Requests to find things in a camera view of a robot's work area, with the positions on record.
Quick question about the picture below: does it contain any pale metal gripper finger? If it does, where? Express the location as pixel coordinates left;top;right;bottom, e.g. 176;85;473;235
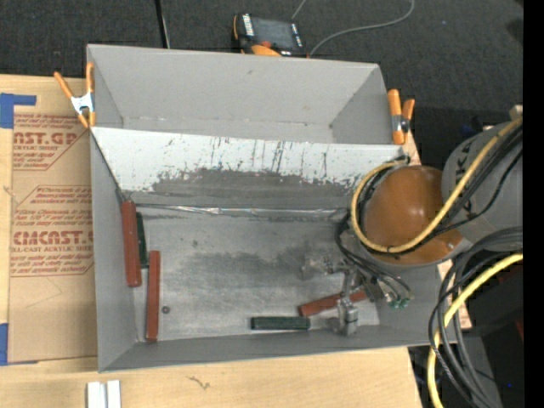
326;297;360;337
302;255;341;281

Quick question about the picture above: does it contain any red-brown flat block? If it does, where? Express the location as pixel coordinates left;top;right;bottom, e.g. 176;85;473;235
297;289;369;318
144;250;162;343
120;200;143;289

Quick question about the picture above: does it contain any dark green flat block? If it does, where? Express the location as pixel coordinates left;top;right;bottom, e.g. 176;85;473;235
250;316;312;332
135;211;149;269

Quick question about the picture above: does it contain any grey metal bin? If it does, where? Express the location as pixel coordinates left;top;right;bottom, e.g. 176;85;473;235
86;43;444;374

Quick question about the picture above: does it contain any brown cardboard board, red print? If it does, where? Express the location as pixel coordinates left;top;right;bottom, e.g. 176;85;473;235
0;73;99;366

